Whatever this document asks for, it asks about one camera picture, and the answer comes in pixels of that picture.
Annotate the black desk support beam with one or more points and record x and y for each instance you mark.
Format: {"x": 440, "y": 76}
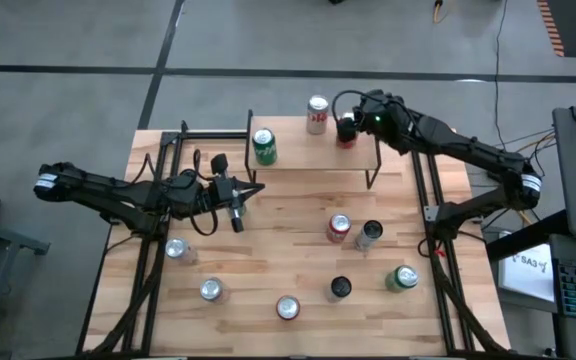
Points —
{"x": 523, "y": 239}

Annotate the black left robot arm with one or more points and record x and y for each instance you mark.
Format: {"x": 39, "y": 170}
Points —
{"x": 118, "y": 195}

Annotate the grey side table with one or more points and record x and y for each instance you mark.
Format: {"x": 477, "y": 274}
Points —
{"x": 3, "y": 235}

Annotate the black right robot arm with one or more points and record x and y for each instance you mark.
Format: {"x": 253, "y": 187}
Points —
{"x": 468, "y": 147}

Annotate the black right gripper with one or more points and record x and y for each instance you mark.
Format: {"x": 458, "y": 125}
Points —
{"x": 378, "y": 112}

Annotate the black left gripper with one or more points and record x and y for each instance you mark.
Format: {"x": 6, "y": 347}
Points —
{"x": 215, "y": 197}

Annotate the red Fanta can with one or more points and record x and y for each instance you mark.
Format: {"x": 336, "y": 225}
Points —
{"x": 340, "y": 224}
{"x": 346, "y": 145}
{"x": 288, "y": 307}

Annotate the white paper sign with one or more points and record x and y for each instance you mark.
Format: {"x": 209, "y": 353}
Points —
{"x": 528, "y": 272}

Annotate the silver Diet Coke can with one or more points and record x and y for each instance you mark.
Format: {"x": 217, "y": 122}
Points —
{"x": 317, "y": 120}

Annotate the wooden shelf black metal frame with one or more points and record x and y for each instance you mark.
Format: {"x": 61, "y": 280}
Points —
{"x": 308, "y": 150}

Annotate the black aluminium table frame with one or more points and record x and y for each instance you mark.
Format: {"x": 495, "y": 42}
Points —
{"x": 213, "y": 135}

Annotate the silver Celsius Arctic Vibe can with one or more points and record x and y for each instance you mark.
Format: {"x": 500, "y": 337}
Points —
{"x": 341, "y": 286}

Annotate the silver beverage can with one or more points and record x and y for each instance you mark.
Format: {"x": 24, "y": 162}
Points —
{"x": 211, "y": 289}
{"x": 175, "y": 248}

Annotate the slim Celsius can black lid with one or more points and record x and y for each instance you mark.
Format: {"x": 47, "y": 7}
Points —
{"x": 373, "y": 229}

